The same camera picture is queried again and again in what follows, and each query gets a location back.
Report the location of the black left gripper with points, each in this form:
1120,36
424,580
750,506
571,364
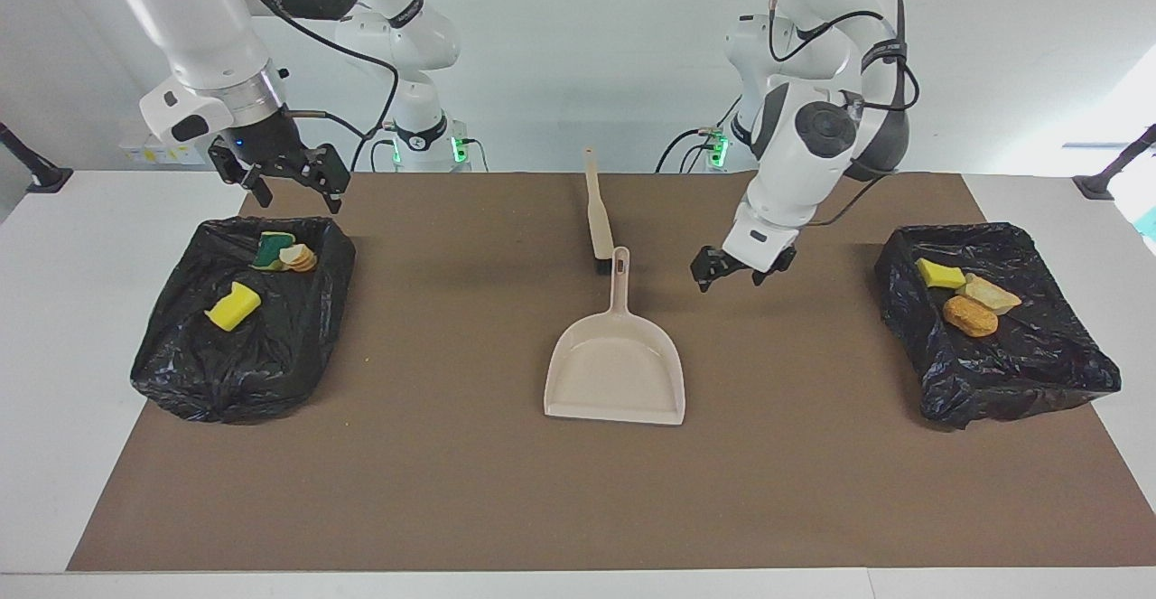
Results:
745,263

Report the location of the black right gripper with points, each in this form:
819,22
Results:
266,143

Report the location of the pale beige sponge chunk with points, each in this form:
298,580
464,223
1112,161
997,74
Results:
293,254

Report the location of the orange striped sponge chunk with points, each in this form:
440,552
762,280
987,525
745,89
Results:
307,260

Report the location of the yellow notched sponge piece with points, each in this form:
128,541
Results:
233,307

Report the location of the beige hand brush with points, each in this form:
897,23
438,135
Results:
598,215

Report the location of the beige plastic dustpan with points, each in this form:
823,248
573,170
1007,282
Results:
614,373

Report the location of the small curved yellow sponge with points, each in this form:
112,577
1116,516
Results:
939,274

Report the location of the brown potato shaped foam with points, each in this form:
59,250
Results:
971,316

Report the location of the pale angular foam chunk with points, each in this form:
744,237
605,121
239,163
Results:
992,294

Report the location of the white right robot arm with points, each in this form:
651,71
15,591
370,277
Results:
208,30

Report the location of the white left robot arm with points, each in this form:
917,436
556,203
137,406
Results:
813,129

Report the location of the black bag lined bin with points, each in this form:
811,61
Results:
993,355
244,355

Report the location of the large white box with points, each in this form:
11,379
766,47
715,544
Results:
190,155

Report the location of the brown table mat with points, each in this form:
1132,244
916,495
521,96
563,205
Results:
452,491

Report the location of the teal object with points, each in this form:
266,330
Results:
1149,224

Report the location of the black camera stand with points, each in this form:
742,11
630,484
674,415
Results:
1115,165
32,165

